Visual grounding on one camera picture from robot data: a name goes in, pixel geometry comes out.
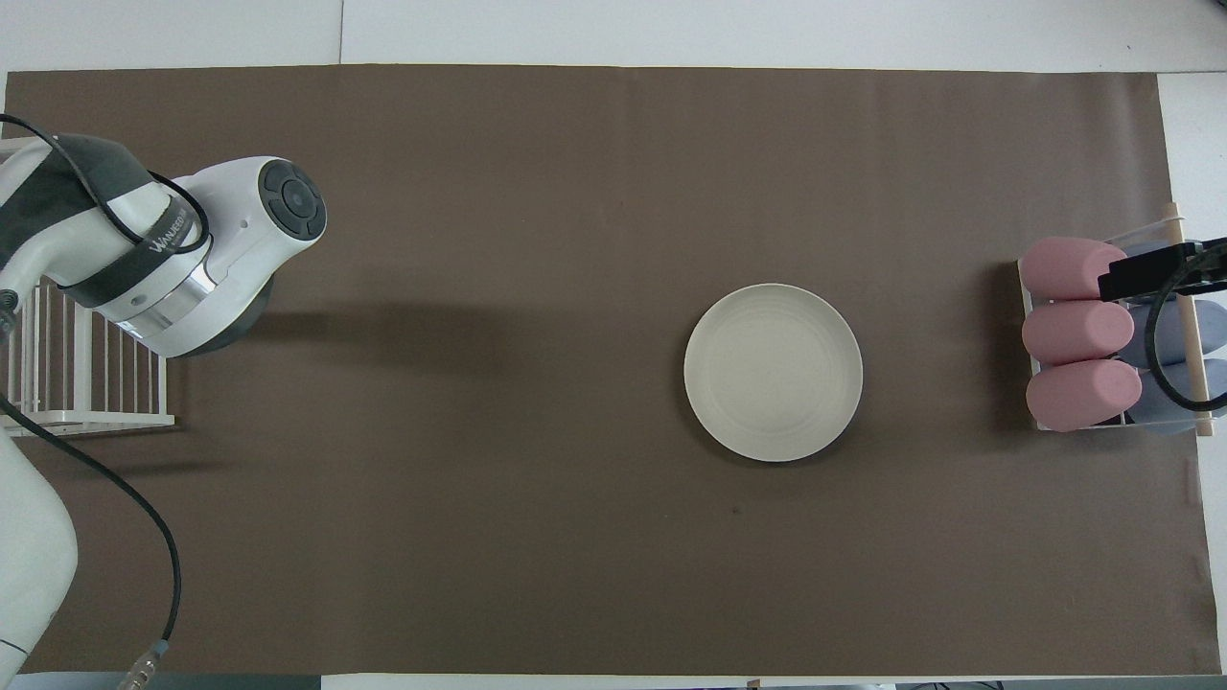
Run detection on brown paper table mat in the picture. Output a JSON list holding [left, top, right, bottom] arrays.
[[0, 64, 1221, 677]]

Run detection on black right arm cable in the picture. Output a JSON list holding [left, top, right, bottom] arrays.
[[1145, 257, 1227, 414]]

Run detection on cream round plate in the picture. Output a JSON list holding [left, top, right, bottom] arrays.
[[683, 283, 864, 464]]

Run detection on pink plastic cup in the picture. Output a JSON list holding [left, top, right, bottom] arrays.
[[1026, 358, 1144, 432], [1022, 300, 1135, 366], [1019, 237, 1127, 301]]

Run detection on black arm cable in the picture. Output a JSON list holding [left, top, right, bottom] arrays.
[[1145, 257, 1227, 414], [0, 113, 210, 690]]

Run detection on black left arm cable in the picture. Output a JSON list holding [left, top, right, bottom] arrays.
[[0, 113, 210, 690]]

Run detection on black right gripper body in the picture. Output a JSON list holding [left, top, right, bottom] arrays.
[[1183, 237, 1227, 289]]

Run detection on white wire dish rack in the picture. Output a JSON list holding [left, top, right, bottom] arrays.
[[0, 139, 175, 439]]

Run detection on white cup rack wooden rod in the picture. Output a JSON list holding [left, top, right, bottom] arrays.
[[1016, 201, 1215, 439]]

